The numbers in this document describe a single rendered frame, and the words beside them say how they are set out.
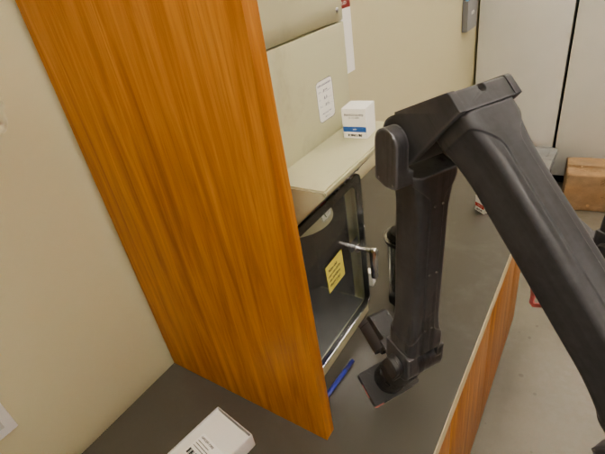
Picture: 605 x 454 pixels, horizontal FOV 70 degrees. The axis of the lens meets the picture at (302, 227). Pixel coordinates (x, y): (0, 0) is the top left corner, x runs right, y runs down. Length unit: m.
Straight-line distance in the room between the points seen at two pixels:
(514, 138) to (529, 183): 0.04
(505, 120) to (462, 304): 0.93
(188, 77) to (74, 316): 0.64
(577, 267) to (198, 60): 0.50
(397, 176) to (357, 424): 0.70
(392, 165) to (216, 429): 0.77
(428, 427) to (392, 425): 0.08
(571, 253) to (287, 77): 0.53
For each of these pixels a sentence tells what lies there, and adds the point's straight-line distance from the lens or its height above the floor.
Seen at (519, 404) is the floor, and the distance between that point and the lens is 2.32.
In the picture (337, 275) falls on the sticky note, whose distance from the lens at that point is 1.02.
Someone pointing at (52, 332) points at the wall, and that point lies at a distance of 1.09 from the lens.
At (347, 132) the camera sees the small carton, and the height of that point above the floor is 1.52.
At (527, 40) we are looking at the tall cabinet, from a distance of 3.73.
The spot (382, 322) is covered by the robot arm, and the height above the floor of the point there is 1.27.
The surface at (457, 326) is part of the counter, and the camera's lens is 1.26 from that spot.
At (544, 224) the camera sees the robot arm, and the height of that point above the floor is 1.61.
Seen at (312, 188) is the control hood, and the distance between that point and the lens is 0.71.
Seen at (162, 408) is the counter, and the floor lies 0.94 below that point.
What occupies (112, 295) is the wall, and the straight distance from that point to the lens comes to 1.14.
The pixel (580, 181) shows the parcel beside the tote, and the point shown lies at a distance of 3.61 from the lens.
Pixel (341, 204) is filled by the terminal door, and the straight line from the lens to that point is 0.97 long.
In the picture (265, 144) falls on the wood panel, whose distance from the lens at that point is 0.60.
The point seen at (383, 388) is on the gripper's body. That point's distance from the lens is 0.88.
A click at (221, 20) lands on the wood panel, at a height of 1.78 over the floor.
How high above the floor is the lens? 1.83
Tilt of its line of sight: 31 degrees down
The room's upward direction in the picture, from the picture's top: 10 degrees counter-clockwise
